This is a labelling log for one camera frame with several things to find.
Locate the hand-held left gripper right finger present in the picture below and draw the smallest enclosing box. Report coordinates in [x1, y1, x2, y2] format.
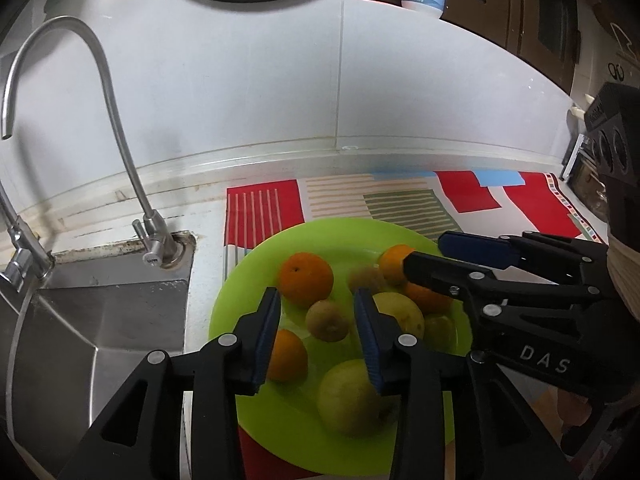
[353, 290, 566, 480]

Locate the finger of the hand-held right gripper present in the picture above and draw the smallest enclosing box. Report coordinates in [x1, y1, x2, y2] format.
[401, 251, 610, 320]
[439, 230, 612, 288]

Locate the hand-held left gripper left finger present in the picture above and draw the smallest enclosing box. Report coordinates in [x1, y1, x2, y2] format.
[57, 287, 282, 480]

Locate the orange tangerine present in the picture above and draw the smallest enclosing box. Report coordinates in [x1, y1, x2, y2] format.
[278, 252, 335, 310]
[378, 245, 416, 286]
[267, 329, 309, 382]
[404, 282, 453, 316]

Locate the brown kiwi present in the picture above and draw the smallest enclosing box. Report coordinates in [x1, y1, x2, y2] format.
[348, 265, 388, 293]
[305, 300, 351, 342]

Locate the yellow lemon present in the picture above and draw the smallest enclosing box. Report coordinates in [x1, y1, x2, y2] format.
[374, 291, 426, 341]

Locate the round green citrus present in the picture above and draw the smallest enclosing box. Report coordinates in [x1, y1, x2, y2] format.
[424, 314, 457, 353]

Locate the large yellow-green pear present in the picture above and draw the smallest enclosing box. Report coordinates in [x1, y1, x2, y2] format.
[316, 359, 396, 437]

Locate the green plastic plate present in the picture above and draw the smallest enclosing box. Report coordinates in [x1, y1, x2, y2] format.
[209, 217, 473, 476]

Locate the person's right hand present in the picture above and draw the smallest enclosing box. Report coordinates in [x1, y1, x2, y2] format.
[557, 390, 594, 424]

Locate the colourful patterned mat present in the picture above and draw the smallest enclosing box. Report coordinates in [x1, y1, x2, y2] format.
[222, 170, 598, 480]

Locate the dark metal appliance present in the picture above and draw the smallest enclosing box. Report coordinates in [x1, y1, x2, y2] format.
[562, 132, 611, 223]

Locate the stainless steel sink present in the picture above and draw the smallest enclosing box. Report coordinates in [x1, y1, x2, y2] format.
[0, 255, 193, 461]

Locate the dark wooden door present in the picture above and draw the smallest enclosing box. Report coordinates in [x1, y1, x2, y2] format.
[345, 0, 581, 95]

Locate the large pull-down faucet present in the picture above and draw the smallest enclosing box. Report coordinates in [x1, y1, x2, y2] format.
[0, 180, 53, 293]

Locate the slim gooseneck faucet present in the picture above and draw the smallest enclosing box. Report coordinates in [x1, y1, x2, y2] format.
[0, 16, 178, 268]

